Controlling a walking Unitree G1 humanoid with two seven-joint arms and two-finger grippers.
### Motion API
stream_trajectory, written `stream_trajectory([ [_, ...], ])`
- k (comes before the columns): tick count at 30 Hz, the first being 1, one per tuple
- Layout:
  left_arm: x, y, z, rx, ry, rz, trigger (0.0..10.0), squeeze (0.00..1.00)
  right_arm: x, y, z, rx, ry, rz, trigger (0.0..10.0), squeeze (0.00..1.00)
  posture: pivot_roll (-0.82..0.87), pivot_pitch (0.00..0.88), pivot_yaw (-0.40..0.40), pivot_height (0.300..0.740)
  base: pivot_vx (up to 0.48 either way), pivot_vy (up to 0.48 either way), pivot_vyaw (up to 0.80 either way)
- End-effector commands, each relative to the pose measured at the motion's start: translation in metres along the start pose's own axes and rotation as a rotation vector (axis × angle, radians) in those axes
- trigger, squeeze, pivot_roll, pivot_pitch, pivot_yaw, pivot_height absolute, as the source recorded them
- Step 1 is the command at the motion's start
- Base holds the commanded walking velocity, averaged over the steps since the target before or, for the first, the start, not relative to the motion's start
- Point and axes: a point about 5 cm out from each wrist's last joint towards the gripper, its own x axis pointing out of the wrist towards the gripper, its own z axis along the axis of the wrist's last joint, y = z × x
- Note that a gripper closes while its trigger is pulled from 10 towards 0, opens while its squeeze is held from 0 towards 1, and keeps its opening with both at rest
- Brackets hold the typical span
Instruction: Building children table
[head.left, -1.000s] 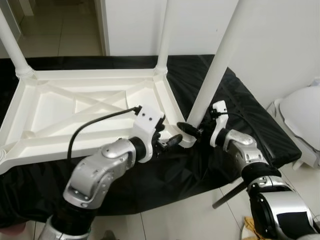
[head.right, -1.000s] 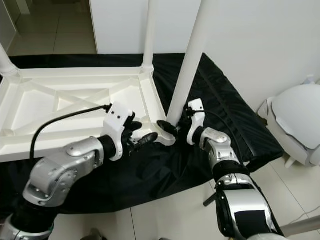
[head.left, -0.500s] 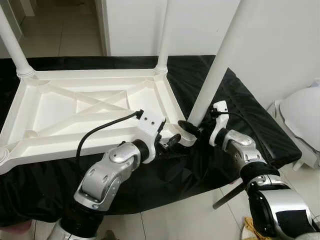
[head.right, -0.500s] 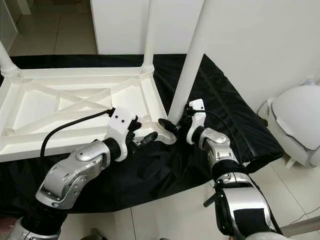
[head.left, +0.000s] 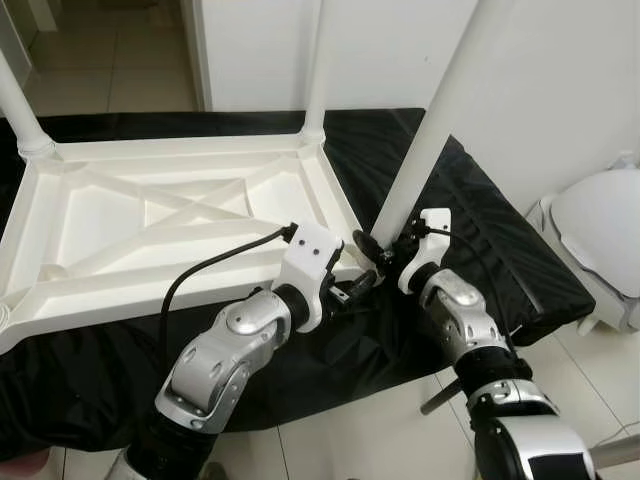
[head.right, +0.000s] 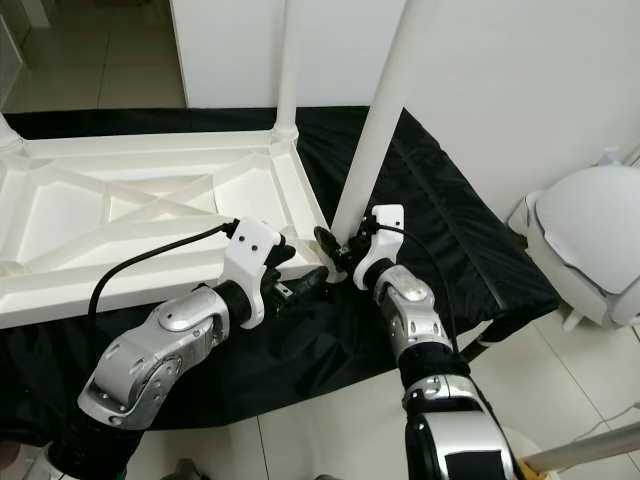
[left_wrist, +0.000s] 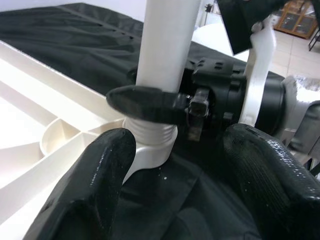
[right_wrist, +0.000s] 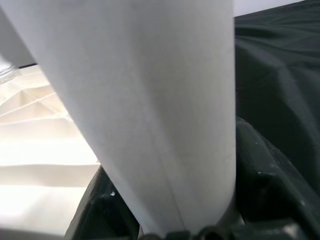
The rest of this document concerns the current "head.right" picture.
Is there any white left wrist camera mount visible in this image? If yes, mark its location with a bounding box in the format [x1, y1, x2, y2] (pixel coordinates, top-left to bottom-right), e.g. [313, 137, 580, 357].
[220, 218, 286, 329]

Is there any grey metal pole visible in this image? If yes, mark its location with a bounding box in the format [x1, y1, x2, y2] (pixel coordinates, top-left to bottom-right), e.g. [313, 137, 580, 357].
[520, 430, 640, 473]

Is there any white plastic chair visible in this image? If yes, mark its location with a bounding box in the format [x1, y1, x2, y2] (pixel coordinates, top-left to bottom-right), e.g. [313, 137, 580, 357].
[510, 150, 640, 331]

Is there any black table cloth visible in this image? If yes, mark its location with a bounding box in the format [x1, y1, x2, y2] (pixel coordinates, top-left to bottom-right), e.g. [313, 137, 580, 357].
[0, 105, 561, 451]

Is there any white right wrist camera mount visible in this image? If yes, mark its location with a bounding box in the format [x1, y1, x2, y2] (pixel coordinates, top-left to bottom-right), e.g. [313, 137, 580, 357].
[350, 204, 406, 291]

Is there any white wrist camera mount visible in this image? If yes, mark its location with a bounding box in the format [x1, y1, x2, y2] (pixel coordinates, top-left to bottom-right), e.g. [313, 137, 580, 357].
[350, 204, 406, 291]
[220, 218, 286, 329]

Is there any white plastic table top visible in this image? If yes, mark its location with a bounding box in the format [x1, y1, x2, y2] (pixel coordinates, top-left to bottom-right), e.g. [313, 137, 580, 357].
[0, 130, 336, 329]

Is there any grey robot foot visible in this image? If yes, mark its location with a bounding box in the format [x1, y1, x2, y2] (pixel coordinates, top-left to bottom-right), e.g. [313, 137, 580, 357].
[175, 460, 207, 480]

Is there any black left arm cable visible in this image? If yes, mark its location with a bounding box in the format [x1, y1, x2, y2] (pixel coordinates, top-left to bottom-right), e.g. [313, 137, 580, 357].
[87, 220, 241, 326]

